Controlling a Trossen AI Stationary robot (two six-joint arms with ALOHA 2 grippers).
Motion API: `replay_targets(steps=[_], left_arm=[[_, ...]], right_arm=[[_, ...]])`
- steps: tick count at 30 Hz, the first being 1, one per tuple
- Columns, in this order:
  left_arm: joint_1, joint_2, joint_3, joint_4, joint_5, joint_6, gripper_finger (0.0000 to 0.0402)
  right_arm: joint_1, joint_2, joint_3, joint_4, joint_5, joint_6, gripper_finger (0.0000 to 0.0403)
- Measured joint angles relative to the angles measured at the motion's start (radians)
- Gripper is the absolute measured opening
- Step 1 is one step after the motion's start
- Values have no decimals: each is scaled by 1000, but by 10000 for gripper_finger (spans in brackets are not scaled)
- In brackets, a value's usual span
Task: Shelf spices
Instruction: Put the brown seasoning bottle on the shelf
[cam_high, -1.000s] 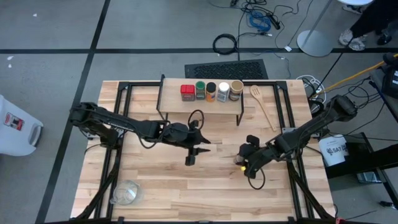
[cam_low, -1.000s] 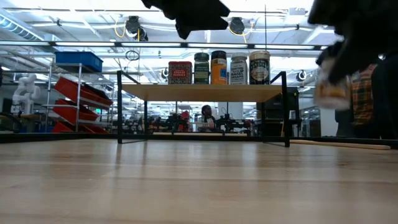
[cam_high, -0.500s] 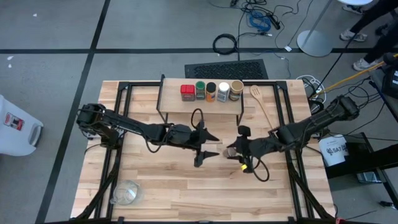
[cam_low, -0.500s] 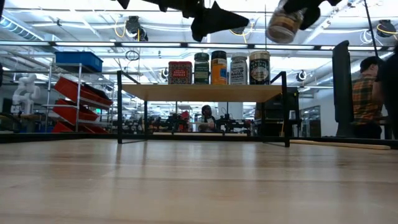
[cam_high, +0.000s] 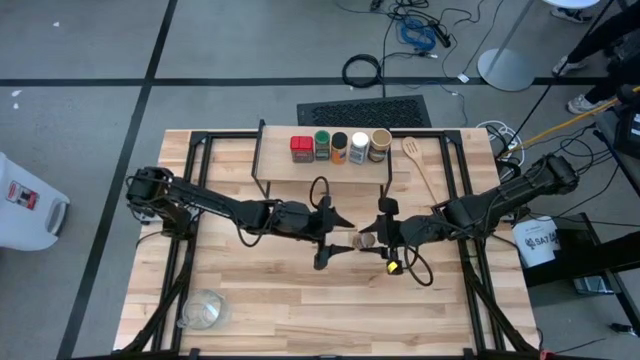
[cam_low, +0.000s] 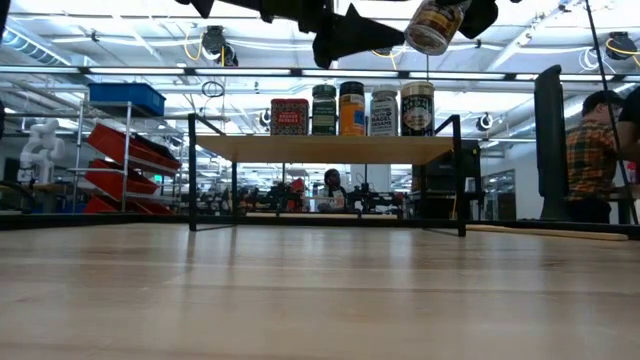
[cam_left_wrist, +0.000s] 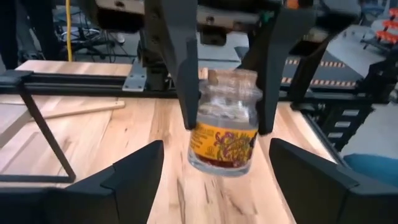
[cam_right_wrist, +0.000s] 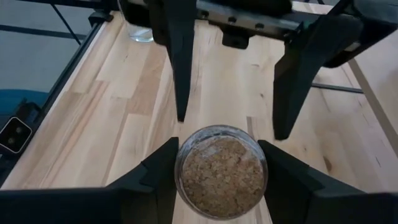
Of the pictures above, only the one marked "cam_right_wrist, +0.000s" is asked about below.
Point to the black metal table frame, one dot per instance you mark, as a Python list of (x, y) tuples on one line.
[(99, 18)]

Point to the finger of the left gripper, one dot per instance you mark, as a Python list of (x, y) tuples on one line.
[(298, 81), (180, 62)]

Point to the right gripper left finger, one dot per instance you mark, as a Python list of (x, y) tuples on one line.
[(93, 205)]

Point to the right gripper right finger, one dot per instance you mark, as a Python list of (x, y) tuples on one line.
[(326, 205)]

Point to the small saffron jar cork lid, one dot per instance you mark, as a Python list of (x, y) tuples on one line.
[(222, 177)]

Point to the small black depth camera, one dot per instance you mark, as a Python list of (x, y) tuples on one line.
[(14, 135)]

